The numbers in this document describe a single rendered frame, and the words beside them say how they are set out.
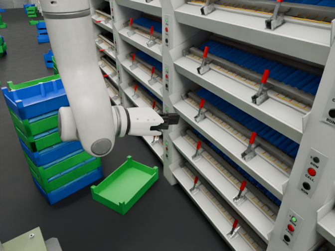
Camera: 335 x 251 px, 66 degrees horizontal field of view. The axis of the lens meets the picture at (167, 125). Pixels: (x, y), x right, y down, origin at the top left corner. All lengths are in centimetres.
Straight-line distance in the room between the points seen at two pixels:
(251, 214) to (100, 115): 61
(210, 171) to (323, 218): 47
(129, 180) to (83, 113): 95
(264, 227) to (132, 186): 75
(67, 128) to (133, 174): 91
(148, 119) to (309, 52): 40
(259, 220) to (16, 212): 110
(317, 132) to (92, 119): 47
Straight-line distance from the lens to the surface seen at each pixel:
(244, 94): 78
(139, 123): 68
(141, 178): 146
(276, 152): 82
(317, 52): 61
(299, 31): 66
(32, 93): 136
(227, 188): 101
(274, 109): 72
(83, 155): 137
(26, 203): 150
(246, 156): 82
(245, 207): 96
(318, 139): 64
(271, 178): 80
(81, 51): 57
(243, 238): 111
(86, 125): 56
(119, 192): 140
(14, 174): 172
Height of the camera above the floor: 99
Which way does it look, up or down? 31 degrees down
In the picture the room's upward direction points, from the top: straight up
